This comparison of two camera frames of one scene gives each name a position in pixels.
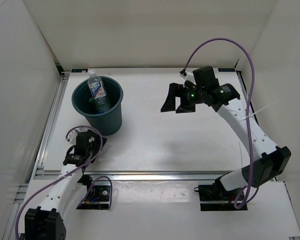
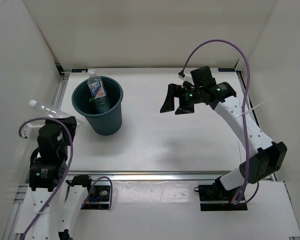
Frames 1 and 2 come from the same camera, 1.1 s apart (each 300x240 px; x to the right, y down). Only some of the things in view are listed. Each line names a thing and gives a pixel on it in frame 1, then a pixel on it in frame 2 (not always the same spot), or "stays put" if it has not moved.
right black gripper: (176, 90) stays put
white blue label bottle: (98, 92) stays put
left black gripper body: (93, 153) -> (64, 152)
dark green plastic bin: (109, 122) stays put
